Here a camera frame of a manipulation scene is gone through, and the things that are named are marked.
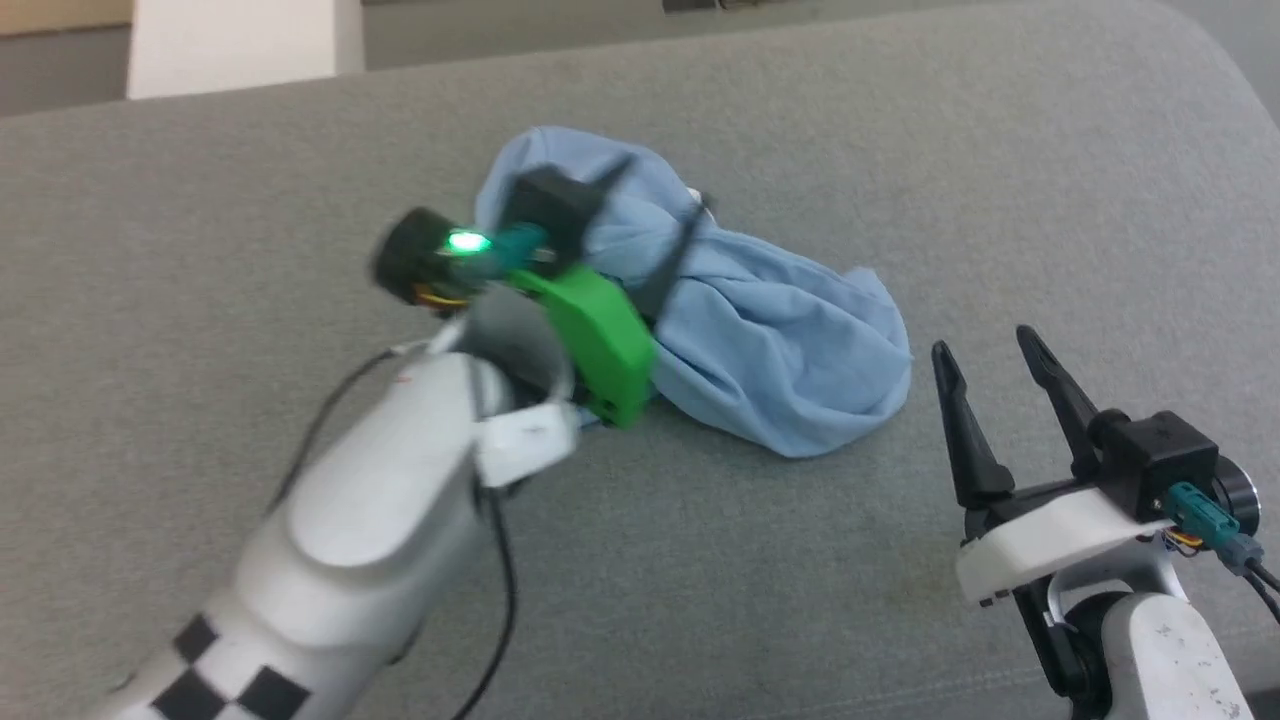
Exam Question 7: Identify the white block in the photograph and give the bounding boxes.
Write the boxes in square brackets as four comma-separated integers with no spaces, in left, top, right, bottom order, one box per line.
[127,0,366,101]

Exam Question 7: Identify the teal right camera connector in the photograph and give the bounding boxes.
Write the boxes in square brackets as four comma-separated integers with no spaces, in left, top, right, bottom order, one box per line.
[1163,482,1243,549]

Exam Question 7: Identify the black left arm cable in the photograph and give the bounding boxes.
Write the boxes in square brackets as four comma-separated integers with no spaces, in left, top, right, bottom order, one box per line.
[268,345,521,720]

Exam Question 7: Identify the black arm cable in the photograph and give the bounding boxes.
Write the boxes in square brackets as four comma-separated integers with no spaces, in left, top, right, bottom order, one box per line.
[1235,535,1280,626]
[268,345,521,720]

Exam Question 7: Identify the light wooden board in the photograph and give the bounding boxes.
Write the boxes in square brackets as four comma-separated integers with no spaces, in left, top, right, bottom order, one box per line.
[0,0,134,38]

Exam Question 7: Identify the teal camera connector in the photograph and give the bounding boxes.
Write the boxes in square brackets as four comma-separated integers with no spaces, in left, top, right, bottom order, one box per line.
[485,225,553,279]
[1163,482,1243,549]

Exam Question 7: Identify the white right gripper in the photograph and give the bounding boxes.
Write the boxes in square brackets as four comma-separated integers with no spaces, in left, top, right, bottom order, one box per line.
[930,324,1263,608]

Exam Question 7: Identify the light blue polo shirt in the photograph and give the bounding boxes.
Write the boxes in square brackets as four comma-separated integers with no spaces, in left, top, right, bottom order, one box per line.
[474,125,914,459]

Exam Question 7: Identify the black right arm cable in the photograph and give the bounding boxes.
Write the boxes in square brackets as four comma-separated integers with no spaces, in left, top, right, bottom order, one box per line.
[1235,535,1280,626]

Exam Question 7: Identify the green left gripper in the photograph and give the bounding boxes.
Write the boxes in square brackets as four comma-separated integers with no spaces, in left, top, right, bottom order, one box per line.
[372,155,717,431]

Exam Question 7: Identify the teal left camera connector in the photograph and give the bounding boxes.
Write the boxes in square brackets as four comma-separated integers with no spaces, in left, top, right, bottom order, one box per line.
[485,225,553,279]

